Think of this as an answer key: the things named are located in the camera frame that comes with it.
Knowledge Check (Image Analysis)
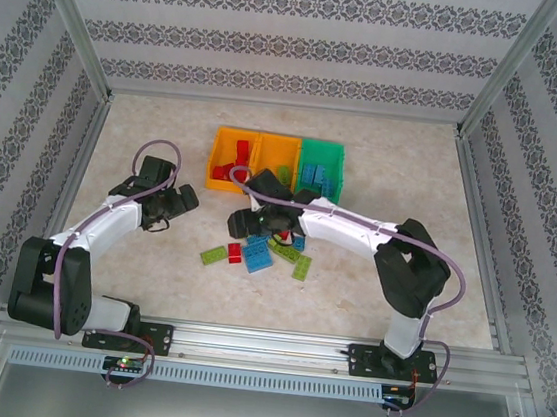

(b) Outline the black camera cable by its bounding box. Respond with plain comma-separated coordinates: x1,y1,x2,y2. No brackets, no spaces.
140,215,172,235

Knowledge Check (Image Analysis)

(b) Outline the slotted grey cable duct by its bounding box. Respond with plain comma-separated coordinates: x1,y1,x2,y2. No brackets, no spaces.
5,342,387,407

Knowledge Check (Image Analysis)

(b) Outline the yellow plastic bin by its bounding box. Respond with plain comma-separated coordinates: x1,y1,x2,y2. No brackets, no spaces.
252,132,306,195

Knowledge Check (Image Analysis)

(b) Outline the aluminium side rail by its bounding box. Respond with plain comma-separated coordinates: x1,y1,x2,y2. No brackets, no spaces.
13,83,117,312
431,130,537,357

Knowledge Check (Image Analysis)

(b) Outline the green circuit board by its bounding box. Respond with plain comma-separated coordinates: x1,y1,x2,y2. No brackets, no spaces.
381,383,419,410
102,353,148,375

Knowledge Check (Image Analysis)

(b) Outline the aluminium front rail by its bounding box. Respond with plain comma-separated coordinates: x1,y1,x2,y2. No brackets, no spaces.
0,295,537,402

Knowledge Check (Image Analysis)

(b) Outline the large blue lego brick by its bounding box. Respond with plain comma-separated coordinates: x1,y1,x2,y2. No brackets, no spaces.
239,242,278,277

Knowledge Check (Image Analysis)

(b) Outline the orange plastic bin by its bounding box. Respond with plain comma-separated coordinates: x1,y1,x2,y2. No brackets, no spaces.
203,124,264,197

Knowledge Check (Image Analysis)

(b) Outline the aluminium frame post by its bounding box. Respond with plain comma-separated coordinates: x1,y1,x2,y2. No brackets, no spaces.
453,0,557,150
12,0,125,103

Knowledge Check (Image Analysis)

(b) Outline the small red lego brick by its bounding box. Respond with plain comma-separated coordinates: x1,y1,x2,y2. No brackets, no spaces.
225,241,246,266

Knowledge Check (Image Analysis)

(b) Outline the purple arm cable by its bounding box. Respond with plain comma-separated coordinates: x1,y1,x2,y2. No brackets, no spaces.
212,164,478,349
44,129,184,352

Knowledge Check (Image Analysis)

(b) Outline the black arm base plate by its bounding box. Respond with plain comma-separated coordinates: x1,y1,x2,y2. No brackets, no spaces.
344,340,443,388
79,313,177,359

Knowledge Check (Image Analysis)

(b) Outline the green plastic bin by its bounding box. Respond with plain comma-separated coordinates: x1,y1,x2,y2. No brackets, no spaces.
293,138,350,205

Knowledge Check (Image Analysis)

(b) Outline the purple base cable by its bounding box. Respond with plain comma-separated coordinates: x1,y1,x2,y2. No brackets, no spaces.
79,326,159,391
385,334,454,417

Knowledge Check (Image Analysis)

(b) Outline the tall red lego brick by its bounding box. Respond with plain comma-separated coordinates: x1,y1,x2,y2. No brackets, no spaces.
232,138,252,166

